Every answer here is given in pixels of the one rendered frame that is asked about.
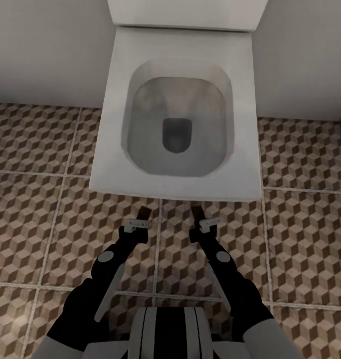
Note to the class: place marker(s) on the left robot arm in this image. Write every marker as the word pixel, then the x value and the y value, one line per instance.
pixel 87 303

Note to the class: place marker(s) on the toilet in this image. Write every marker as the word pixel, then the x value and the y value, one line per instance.
pixel 179 112

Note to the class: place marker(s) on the mousetrap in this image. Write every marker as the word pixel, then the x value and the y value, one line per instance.
pixel 198 213
pixel 144 213

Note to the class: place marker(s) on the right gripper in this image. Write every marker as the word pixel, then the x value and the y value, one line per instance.
pixel 196 235

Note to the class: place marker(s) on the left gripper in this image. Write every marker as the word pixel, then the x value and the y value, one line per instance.
pixel 138 236

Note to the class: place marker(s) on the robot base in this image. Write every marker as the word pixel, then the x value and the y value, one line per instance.
pixel 100 348

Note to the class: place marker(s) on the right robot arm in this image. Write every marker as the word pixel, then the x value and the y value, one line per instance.
pixel 263 336

